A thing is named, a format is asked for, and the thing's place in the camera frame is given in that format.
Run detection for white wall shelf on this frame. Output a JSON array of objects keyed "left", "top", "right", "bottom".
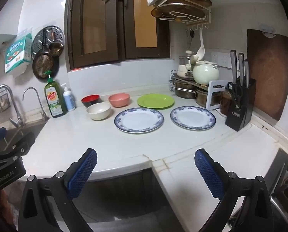
[{"left": 0, "top": 33, "right": 17, "bottom": 44}]

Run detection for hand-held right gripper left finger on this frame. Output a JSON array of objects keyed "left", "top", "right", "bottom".
[{"left": 18, "top": 148, "right": 98, "bottom": 232}]

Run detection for gas stove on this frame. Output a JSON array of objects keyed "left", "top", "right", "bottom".
[{"left": 267, "top": 147, "right": 288, "bottom": 223}]

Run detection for dark wooden window frame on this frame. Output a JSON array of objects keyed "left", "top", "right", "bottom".
[{"left": 64, "top": 0, "right": 171, "bottom": 72}]

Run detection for large dark wooden cutting board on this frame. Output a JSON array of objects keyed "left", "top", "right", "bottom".
[{"left": 246, "top": 28, "right": 288, "bottom": 121}]

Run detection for white and green wrap box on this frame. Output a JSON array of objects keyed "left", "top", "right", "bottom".
[{"left": 4, "top": 32, "right": 33, "bottom": 74}]

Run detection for stainless steel pot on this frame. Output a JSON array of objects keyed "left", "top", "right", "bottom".
[
  {"left": 173, "top": 81, "right": 198, "bottom": 99},
  {"left": 195, "top": 87, "right": 214, "bottom": 108}
]

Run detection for large metal kitchen faucet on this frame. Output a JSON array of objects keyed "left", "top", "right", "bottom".
[{"left": 0, "top": 84, "right": 25, "bottom": 128}]

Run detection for perforated metal steamer plate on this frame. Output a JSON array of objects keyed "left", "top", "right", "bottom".
[{"left": 31, "top": 25, "right": 66, "bottom": 60}]

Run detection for white wall power outlet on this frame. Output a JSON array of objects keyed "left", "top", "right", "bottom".
[{"left": 211, "top": 51, "right": 233, "bottom": 68}]

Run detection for wire sponge holder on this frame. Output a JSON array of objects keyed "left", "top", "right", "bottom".
[{"left": 0, "top": 94, "right": 13, "bottom": 113}]

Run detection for red and black bowl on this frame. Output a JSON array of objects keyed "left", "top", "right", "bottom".
[{"left": 81, "top": 94, "right": 103, "bottom": 108}]

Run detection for green plate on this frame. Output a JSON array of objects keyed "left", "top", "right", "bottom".
[{"left": 137, "top": 93, "right": 175, "bottom": 109}]

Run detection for white pot with glass lid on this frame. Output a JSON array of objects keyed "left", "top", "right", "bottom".
[{"left": 176, "top": 50, "right": 196, "bottom": 78}]

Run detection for copper hanging ladle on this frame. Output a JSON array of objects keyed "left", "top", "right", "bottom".
[{"left": 48, "top": 29, "right": 64, "bottom": 57}]

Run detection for white rice spoon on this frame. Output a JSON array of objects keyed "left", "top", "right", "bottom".
[{"left": 196, "top": 28, "right": 206, "bottom": 58}]

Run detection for stainless steel sink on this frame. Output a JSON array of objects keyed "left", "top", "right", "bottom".
[{"left": 0, "top": 119, "right": 49, "bottom": 155}]

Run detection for green dish soap bottle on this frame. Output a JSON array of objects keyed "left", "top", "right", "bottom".
[{"left": 44, "top": 71, "right": 67, "bottom": 119}]

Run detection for cream ceramic teapot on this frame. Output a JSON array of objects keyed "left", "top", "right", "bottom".
[{"left": 193, "top": 60, "right": 220, "bottom": 86}]

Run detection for white and blue pump bottle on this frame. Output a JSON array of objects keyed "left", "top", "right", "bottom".
[{"left": 61, "top": 83, "right": 76, "bottom": 112}]

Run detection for cream white bowl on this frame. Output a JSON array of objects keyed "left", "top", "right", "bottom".
[{"left": 86, "top": 102, "right": 111, "bottom": 121}]

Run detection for black kitchen scissors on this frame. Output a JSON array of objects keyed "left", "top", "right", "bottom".
[{"left": 226, "top": 82, "right": 241, "bottom": 103}]

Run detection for clear adhesive wall hook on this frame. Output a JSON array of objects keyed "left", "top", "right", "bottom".
[{"left": 259, "top": 24, "right": 278, "bottom": 38}]

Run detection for white wire wall rack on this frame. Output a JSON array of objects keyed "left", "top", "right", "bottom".
[{"left": 147, "top": 0, "right": 212, "bottom": 32}]

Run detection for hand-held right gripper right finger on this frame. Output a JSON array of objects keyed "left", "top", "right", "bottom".
[{"left": 194, "top": 148, "right": 274, "bottom": 232}]

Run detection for brown glass jar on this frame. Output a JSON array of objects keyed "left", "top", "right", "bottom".
[{"left": 220, "top": 89, "right": 233, "bottom": 115}]

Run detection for steel handled knife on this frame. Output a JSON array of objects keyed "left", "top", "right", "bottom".
[
  {"left": 244, "top": 60, "right": 250, "bottom": 87},
  {"left": 238, "top": 53, "right": 245, "bottom": 87},
  {"left": 230, "top": 50, "right": 238, "bottom": 84}
]

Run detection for slim gooseneck metal faucet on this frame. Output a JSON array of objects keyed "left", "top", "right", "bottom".
[{"left": 22, "top": 87, "right": 50, "bottom": 121}]

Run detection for pink bowl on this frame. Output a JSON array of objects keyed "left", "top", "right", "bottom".
[{"left": 108, "top": 93, "right": 130, "bottom": 107}]

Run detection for metal and white pot rack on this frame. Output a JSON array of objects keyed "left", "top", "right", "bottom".
[{"left": 169, "top": 70, "right": 228, "bottom": 112}]

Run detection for black knife block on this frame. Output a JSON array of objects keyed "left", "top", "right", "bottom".
[{"left": 225, "top": 78, "right": 257, "bottom": 132}]

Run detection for blue patterned white plate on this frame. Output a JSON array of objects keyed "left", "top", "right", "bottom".
[
  {"left": 114, "top": 107, "right": 164, "bottom": 134},
  {"left": 170, "top": 106, "right": 216, "bottom": 130}
]

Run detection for hanging metal colander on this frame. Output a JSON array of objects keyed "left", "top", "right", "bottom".
[{"left": 32, "top": 28, "right": 60, "bottom": 82}]

